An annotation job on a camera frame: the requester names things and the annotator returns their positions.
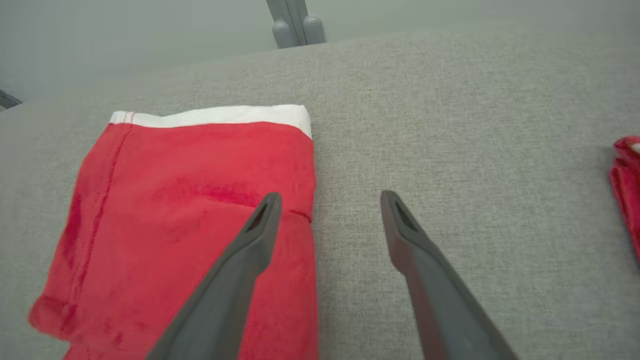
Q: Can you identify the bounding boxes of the grey partition post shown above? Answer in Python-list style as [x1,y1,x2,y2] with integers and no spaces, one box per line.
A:
[265,0,327,50]

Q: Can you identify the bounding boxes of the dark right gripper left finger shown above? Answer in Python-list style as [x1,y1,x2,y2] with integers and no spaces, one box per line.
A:
[145,192,283,360]

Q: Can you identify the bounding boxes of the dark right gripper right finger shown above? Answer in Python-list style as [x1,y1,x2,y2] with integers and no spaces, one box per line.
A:
[380,190,521,360]

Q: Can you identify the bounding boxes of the red jersey white trim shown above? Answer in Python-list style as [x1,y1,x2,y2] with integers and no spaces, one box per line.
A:
[608,136,640,273]

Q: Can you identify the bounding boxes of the red shorts white trim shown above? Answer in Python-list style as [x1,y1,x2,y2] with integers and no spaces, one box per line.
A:
[27,104,321,360]

